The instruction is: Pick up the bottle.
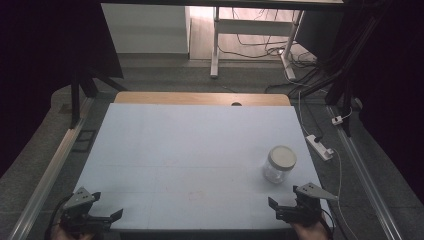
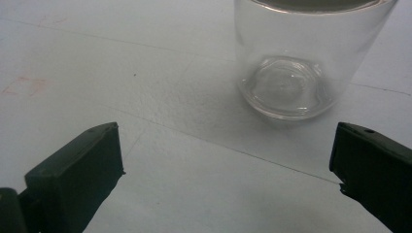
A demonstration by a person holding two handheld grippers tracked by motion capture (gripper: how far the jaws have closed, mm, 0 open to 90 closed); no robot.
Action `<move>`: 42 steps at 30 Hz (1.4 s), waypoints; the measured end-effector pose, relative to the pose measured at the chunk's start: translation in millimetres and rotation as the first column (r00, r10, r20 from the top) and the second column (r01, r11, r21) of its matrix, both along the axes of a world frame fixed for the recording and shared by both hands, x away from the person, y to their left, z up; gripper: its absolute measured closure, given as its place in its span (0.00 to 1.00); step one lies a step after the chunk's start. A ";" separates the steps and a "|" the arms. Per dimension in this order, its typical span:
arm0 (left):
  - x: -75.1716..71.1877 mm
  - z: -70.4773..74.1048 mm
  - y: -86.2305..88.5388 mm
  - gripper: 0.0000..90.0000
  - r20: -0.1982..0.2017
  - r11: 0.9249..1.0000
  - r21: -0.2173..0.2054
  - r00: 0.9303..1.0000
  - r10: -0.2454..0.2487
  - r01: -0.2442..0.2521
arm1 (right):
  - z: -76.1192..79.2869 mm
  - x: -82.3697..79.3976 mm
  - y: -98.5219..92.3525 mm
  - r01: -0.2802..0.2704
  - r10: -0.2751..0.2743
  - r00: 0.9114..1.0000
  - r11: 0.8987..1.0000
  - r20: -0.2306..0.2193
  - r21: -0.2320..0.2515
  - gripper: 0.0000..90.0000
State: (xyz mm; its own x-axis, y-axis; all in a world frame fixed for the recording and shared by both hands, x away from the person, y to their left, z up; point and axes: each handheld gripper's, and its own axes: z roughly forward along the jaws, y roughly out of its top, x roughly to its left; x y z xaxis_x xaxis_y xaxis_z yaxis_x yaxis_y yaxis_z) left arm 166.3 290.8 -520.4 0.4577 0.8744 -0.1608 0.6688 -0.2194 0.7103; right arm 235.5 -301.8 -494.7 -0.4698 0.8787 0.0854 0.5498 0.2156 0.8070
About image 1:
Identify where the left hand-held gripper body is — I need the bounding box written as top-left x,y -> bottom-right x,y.
59,187 -> 113,234

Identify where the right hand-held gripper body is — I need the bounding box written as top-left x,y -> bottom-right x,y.
277,182 -> 339,226

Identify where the clear glass jar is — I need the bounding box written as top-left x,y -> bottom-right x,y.
262,145 -> 298,185

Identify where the white jar lid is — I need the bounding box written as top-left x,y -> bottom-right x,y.
268,145 -> 298,172

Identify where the person's right hand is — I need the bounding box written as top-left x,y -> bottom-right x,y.
291,221 -> 330,240

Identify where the person's left hand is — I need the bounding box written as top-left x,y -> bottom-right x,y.
49,223 -> 95,240

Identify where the white power strip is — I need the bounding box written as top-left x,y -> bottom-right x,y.
305,134 -> 335,162

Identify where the pale blue table mat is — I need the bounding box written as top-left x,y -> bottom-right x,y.
73,102 -> 335,233

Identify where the black metal stand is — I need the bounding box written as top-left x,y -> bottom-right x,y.
68,64 -> 129,130
289,13 -> 384,138

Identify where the wooden table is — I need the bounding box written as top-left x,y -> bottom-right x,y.
114,91 -> 292,107

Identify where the white cabinet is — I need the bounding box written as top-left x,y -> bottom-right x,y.
100,3 -> 192,55

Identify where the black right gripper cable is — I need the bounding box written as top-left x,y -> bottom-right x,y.
319,208 -> 336,240

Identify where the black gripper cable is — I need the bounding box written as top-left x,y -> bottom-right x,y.
319,208 -> 336,240
43,193 -> 75,240

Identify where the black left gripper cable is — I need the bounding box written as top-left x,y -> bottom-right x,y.
43,193 -> 75,240

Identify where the aluminium floor rail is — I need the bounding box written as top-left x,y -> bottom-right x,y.
7,96 -> 96,240
326,104 -> 404,240

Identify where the white power strip cable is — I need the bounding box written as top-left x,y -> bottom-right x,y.
329,148 -> 360,240

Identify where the black rectangular floor frame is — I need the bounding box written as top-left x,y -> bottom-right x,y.
71,129 -> 98,154

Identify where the tangle of black floor cables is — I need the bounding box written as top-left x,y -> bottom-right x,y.
218,7 -> 321,95

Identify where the white desk frame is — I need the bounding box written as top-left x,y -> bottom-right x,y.
209,6 -> 305,81

